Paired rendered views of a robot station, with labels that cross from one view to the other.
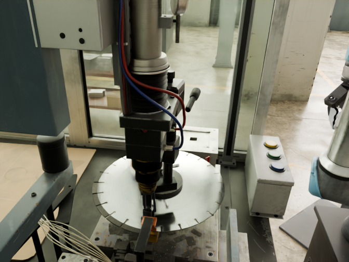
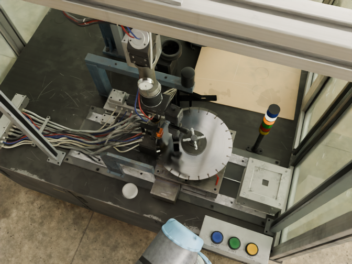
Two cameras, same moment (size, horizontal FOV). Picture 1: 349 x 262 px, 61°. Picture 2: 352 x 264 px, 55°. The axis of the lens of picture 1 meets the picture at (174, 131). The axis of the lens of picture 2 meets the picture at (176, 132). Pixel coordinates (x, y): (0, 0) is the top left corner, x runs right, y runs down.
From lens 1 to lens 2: 1.22 m
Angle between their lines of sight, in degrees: 71
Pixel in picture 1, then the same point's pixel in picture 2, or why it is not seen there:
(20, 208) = (157, 74)
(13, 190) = (243, 76)
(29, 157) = (282, 76)
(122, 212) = not seen: hidden behind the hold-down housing
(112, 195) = (186, 117)
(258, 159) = (229, 226)
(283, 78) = not seen: outside the picture
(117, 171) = (208, 119)
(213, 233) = (171, 176)
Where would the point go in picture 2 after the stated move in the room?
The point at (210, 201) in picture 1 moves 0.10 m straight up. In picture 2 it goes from (172, 166) to (171, 157)
